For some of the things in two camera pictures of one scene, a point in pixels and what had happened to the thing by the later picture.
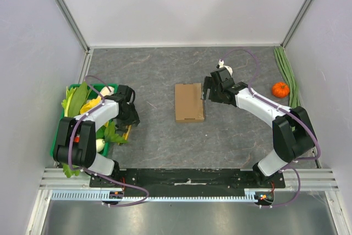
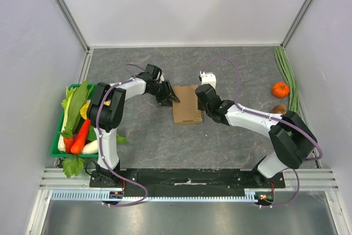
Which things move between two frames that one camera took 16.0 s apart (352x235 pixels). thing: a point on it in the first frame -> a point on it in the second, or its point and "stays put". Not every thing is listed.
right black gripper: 210,92 -> 203,95
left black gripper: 133,117 -> 169,93
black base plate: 188,181 stays put
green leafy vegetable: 75,98 stays put
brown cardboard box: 189,107 stays put
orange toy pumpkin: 280,89 stays put
